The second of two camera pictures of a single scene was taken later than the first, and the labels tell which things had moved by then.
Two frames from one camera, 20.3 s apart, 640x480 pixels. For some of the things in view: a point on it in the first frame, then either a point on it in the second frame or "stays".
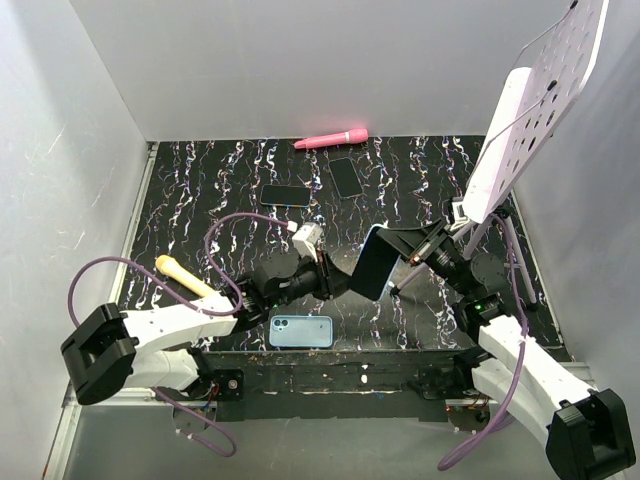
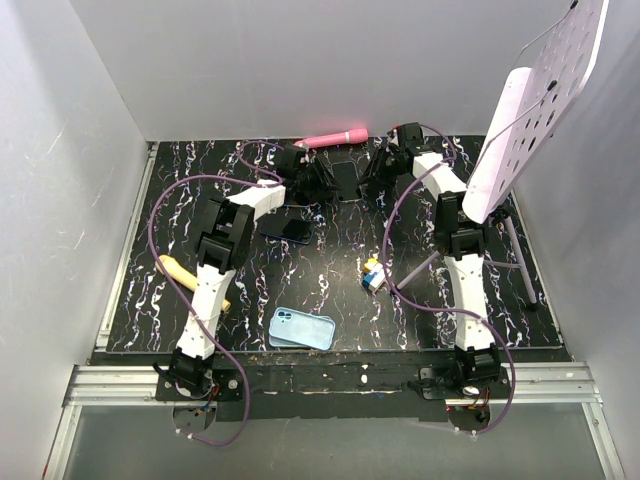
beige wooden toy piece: x=183 y=277 stays
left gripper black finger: x=337 y=280 to x=322 y=182
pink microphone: x=350 y=136 stays
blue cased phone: x=375 y=265 to x=289 y=227
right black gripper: x=407 y=241 to x=375 y=175
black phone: x=345 y=177 stays
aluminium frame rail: x=71 y=401 stays
